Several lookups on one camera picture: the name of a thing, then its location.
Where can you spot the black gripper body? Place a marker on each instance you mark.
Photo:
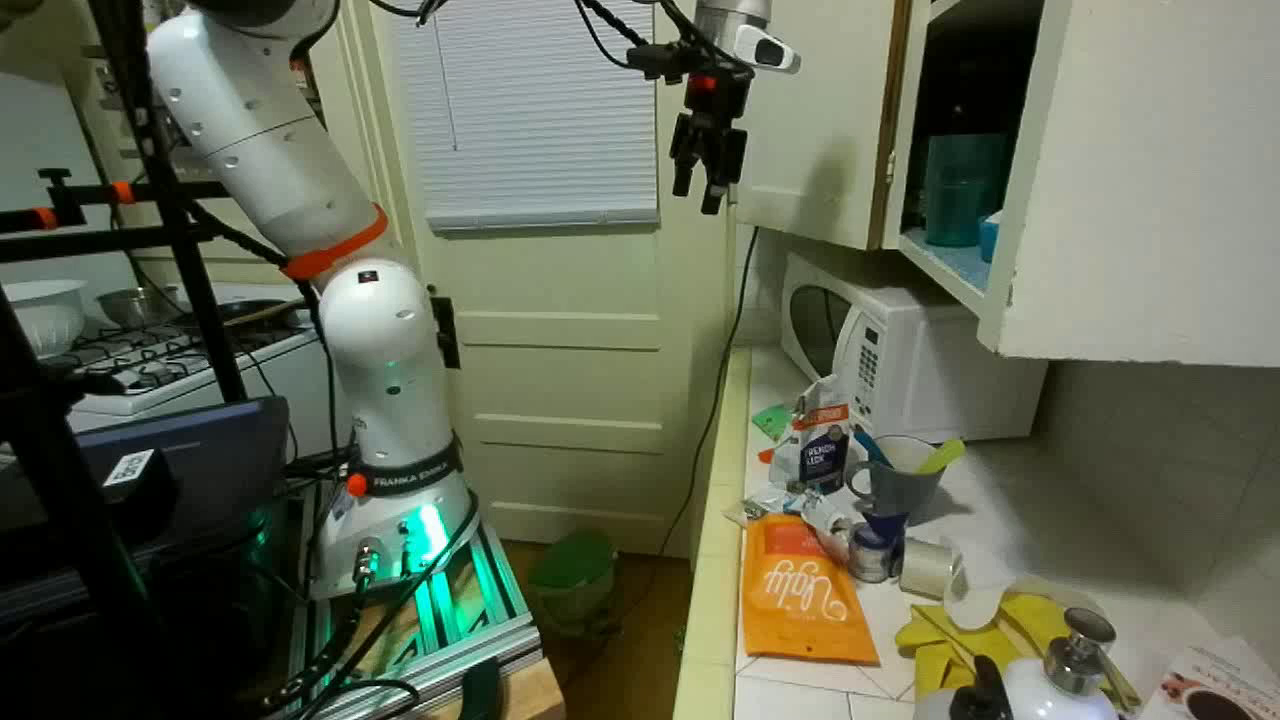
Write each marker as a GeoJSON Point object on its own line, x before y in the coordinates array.
{"type": "Point", "coordinates": [714, 121]}

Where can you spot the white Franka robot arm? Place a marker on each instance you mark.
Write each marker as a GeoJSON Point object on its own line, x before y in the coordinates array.
{"type": "Point", "coordinates": [267, 121]}

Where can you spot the white blue printed bag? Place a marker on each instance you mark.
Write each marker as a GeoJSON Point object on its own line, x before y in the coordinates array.
{"type": "Point", "coordinates": [812, 509]}

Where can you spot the orange plastic bag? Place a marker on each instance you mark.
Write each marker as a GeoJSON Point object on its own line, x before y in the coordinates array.
{"type": "Point", "coordinates": [803, 594]}

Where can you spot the white window blind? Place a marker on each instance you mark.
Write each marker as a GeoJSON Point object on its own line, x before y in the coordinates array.
{"type": "Point", "coordinates": [534, 121]}

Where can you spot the green sponge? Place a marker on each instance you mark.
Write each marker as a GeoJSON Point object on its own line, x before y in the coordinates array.
{"type": "Point", "coordinates": [770, 420]}

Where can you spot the teal plastic cup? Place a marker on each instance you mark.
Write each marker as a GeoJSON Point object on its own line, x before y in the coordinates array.
{"type": "Point", "coordinates": [961, 184]}

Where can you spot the cream panel door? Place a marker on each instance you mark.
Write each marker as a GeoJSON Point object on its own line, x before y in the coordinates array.
{"type": "Point", "coordinates": [574, 401]}

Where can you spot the white microwave oven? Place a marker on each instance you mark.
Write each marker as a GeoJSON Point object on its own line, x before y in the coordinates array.
{"type": "Point", "coordinates": [922, 363]}

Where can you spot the gray cup with utensils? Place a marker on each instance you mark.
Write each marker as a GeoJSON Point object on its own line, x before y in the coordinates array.
{"type": "Point", "coordinates": [901, 487]}

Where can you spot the green bucket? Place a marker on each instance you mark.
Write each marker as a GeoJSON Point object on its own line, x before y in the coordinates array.
{"type": "Point", "coordinates": [574, 583]}

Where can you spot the white round lid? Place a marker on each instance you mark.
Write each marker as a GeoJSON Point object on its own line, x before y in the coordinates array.
{"type": "Point", "coordinates": [981, 605]}

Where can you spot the yellow rubber gloves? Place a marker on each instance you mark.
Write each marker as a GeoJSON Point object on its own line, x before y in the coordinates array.
{"type": "Point", "coordinates": [947, 640]}

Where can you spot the white gas stove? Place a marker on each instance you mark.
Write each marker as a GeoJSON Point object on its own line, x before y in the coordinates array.
{"type": "Point", "coordinates": [172, 355]}

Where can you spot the black pump orange soap bottle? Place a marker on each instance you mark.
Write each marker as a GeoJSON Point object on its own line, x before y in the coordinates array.
{"type": "Point", "coordinates": [981, 692]}

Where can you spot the white pump soap bottle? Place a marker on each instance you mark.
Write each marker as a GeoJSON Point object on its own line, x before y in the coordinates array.
{"type": "Point", "coordinates": [1055, 692]}

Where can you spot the white pot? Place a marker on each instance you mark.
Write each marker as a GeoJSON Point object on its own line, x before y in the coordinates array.
{"type": "Point", "coordinates": [46, 319]}

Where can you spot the magazine with red print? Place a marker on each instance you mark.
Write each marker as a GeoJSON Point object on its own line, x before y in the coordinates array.
{"type": "Point", "coordinates": [1206, 683]}

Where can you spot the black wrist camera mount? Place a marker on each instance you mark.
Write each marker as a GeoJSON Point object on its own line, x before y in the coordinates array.
{"type": "Point", "coordinates": [667, 56]}

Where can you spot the white wall cabinet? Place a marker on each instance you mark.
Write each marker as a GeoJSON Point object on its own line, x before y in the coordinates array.
{"type": "Point", "coordinates": [954, 275]}

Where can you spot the black camera stand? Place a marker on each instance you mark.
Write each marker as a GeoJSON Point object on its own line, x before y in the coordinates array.
{"type": "Point", "coordinates": [184, 253]}

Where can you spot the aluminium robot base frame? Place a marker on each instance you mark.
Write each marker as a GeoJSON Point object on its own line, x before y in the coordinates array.
{"type": "Point", "coordinates": [453, 625]}

